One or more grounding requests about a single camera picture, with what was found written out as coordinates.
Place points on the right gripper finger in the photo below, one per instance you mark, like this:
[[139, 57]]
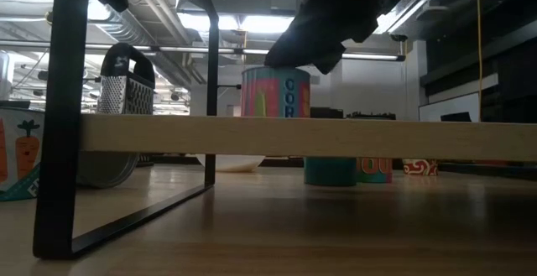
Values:
[[330, 60], [298, 49]]

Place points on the colourful corn can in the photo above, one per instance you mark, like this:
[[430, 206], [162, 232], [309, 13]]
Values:
[[272, 93]]

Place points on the wooden shelf with black frame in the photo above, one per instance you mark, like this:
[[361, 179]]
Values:
[[293, 137]]

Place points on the plain teal can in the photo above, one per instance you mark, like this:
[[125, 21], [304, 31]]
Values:
[[330, 171]]

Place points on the teal can with orange letters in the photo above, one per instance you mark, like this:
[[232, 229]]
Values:
[[374, 169]]

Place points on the carrot print can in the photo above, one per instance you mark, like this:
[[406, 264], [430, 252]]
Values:
[[25, 150]]

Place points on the dark box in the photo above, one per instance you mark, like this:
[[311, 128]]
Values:
[[327, 113]]

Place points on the long tube light fixture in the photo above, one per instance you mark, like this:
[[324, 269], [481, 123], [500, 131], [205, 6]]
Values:
[[235, 51]]

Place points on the dark tray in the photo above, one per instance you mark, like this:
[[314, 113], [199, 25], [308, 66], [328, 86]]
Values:
[[371, 116]]

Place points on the white translucent bowl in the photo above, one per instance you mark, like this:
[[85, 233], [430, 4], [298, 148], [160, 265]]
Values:
[[239, 163]]

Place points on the black monitor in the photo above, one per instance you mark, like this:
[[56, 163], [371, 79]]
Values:
[[456, 117]]

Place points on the red white swirl pattern can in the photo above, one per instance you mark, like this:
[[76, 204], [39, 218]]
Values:
[[419, 167]]

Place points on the black screen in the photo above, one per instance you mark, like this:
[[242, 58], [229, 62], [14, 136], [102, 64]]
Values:
[[12, 104]]

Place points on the silver corrugated ventilation duct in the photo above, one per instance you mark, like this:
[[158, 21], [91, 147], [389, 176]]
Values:
[[126, 24]]

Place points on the black ceiling camera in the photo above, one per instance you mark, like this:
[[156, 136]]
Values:
[[398, 37]]

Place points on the white wall board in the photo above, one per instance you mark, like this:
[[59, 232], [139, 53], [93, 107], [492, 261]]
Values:
[[449, 107]]

